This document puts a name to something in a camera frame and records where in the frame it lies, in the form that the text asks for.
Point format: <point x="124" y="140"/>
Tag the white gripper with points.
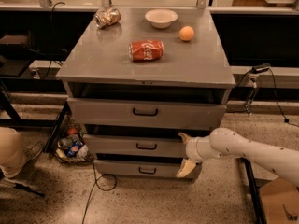
<point x="191" y="149"/>

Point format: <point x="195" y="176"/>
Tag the grey drawer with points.
<point x="135" y="168"/>
<point x="146" y="114"/>
<point x="137" y="146"/>

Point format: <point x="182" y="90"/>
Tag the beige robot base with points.
<point x="13" y="154"/>

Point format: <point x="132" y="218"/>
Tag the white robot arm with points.
<point x="223" y="142"/>

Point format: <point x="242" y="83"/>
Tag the grey bottom drawer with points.
<point x="135" y="168"/>

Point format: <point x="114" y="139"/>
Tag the grey drawer cabinet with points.
<point x="194" y="72"/>

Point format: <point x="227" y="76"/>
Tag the grey top drawer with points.
<point x="146" y="114"/>

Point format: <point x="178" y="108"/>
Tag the black metal table leg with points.
<point x="254" y="192"/>

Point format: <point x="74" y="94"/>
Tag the cardboard box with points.
<point x="280" y="200"/>

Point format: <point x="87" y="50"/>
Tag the black power adapter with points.
<point x="260" y="68"/>

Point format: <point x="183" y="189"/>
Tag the red cola can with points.
<point x="146" y="50"/>

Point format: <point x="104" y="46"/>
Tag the blue soda can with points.
<point x="73" y="150"/>

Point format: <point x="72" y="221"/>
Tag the small red apple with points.
<point x="72" y="130"/>

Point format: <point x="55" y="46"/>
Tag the orange fruit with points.
<point x="186" y="33"/>

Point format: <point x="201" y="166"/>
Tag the white bowl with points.
<point x="161" y="18"/>

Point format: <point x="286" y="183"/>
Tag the crumpled snack bag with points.
<point x="106" y="17"/>

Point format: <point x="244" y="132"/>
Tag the black stand leg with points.
<point x="16" y="185"/>

